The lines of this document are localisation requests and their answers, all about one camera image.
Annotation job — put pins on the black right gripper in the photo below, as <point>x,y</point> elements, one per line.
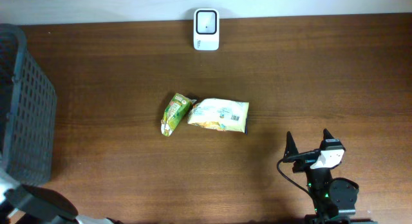
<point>291,154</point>

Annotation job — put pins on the green snack pouch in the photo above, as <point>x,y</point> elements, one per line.
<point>176,109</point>

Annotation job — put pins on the dark grey plastic basket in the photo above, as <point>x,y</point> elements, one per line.
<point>28,107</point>

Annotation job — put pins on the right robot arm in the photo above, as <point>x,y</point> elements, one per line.
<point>334,199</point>

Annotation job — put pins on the white yellow snack bag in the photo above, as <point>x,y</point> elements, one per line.
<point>220,114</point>

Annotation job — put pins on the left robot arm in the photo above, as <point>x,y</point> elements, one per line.
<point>40,205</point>

